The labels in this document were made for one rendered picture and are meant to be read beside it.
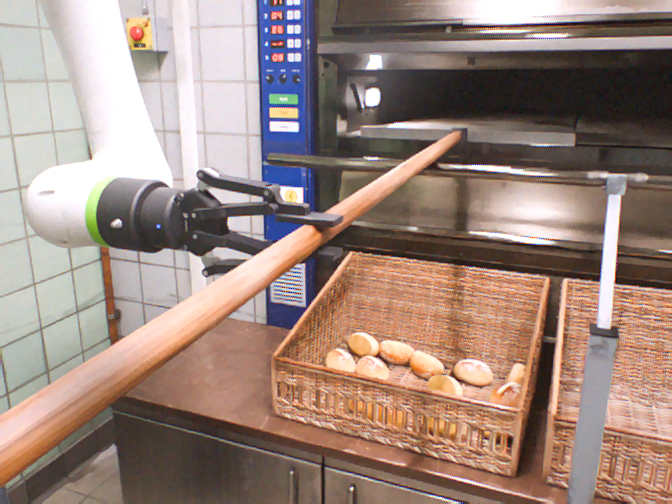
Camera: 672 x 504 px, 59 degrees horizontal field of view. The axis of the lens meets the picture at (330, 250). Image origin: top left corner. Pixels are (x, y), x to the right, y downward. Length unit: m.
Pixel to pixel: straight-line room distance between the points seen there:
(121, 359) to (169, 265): 1.71
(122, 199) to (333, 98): 1.04
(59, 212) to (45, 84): 1.30
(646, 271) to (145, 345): 1.39
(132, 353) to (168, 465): 1.25
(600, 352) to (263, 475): 0.81
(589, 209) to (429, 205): 0.40
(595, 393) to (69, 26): 0.96
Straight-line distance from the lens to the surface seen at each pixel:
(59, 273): 2.14
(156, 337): 0.41
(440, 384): 1.47
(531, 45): 1.42
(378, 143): 1.65
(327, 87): 1.70
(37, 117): 2.05
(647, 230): 1.60
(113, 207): 0.75
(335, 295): 1.64
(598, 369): 1.07
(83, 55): 0.90
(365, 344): 1.64
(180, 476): 1.63
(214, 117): 1.88
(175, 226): 0.72
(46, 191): 0.82
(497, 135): 1.59
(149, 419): 1.60
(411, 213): 1.64
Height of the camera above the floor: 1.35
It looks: 17 degrees down
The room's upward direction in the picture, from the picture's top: straight up
